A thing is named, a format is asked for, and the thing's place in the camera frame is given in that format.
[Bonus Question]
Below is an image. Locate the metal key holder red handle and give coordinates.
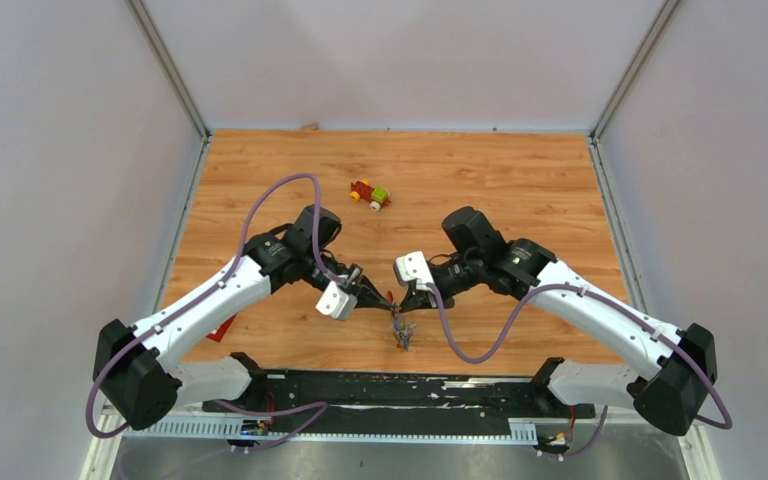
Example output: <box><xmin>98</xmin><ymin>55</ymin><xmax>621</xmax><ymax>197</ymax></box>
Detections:
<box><xmin>386</xmin><ymin>290</ymin><xmax>417</xmax><ymax>352</ymax></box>

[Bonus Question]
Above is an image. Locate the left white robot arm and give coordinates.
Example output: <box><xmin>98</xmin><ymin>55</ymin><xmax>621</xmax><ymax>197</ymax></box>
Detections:
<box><xmin>92</xmin><ymin>205</ymin><xmax>392</xmax><ymax>430</ymax></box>

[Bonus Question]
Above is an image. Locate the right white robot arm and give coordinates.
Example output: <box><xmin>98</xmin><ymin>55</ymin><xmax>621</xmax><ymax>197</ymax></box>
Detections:
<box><xmin>394</xmin><ymin>206</ymin><xmax>733</xmax><ymax>436</ymax></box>

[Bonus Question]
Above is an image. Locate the colourful toy brick car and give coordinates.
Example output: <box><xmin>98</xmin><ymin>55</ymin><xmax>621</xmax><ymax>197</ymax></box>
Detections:
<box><xmin>349</xmin><ymin>179</ymin><xmax>392</xmax><ymax>212</ymax></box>

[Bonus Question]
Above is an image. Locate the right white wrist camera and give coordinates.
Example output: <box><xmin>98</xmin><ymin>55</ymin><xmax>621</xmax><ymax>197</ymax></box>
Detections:
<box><xmin>393</xmin><ymin>251</ymin><xmax>434</xmax><ymax>292</ymax></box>

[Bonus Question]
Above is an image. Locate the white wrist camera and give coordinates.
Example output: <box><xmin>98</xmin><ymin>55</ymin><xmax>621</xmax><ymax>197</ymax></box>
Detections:
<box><xmin>393</xmin><ymin>251</ymin><xmax>434</xmax><ymax>292</ymax></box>
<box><xmin>315</xmin><ymin>281</ymin><xmax>358</xmax><ymax>321</ymax></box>

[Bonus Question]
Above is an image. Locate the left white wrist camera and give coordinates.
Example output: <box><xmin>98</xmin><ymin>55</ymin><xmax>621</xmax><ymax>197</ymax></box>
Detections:
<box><xmin>315</xmin><ymin>281</ymin><xmax>358</xmax><ymax>321</ymax></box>

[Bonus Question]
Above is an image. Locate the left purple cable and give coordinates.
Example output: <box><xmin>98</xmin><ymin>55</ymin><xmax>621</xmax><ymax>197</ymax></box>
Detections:
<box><xmin>85</xmin><ymin>173</ymin><xmax>359</xmax><ymax>441</ymax></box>

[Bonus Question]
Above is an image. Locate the purple cable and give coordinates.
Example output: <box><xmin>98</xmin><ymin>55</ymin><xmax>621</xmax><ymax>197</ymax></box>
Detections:
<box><xmin>426</xmin><ymin>283</ymin><xmax>734</xmax><ymax>431</ymax></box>
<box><xmin>85</xmin><ymin>173</ymin><xmax>359</xmax><ymax>441</ymax></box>

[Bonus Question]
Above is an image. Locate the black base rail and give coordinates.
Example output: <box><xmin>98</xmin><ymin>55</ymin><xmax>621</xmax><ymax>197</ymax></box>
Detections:
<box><xmin>232</xmin><ymin>369</ymin><xmax>597</xmax><ymax>436</ymax></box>

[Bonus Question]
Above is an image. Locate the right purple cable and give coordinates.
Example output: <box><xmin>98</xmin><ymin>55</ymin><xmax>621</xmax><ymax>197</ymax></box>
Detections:
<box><xmin>426</xmin><ymin>283</ymin><xmax>734</xmax><ymax>431</ymax></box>

